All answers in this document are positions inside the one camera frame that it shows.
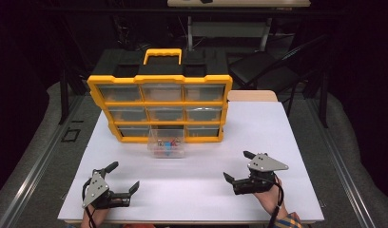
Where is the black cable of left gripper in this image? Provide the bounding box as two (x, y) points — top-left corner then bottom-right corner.
(82, 178), (98, 228)

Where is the person's right hand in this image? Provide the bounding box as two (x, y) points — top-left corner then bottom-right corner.
(253, 178), (288, 219)

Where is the person's left hand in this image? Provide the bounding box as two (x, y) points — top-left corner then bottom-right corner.
(84, 207), (110, 222)

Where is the yellow black organizer cabinet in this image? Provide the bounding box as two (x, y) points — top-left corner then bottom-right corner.
(87, 47), (234, 144)

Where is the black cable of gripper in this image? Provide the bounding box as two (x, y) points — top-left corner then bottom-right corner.
(82, 178), (98, 228)
(267, 180), (285, 228)

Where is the beige table with metal legs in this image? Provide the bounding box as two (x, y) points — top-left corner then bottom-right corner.
(166, 0), (311, 52)

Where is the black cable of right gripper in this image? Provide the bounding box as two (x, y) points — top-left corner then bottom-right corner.
(267, 180), (285, 228)

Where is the metal floor rail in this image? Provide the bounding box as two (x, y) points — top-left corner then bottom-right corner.
(305, 94), (378, 228)
(0, 94), (86, 228)

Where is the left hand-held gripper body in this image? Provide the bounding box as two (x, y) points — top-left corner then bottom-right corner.
(82, 170), (131, 210)

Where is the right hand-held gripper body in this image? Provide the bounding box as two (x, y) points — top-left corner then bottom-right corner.
(233, 153), (290, 195)

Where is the clear plastic drawer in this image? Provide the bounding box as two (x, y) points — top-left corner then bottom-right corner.
(146, 127), (186, 160)

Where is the black folding chair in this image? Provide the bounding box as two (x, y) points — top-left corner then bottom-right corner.
(228, 34), (329, 96)

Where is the black stand leg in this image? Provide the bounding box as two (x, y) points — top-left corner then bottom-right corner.
(58, 69), (70, 125)

